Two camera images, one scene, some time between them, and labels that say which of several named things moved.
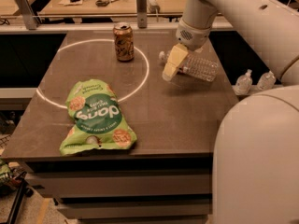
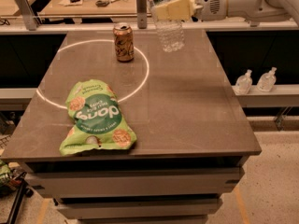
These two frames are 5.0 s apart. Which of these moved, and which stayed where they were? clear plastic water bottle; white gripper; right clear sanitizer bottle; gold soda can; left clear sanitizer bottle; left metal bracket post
Moved: white gripper; clear plastic water bottle
Stayed: gold soda can; left clear sanitizer bottle; left metal bracket post; right clear sanitizer bottle
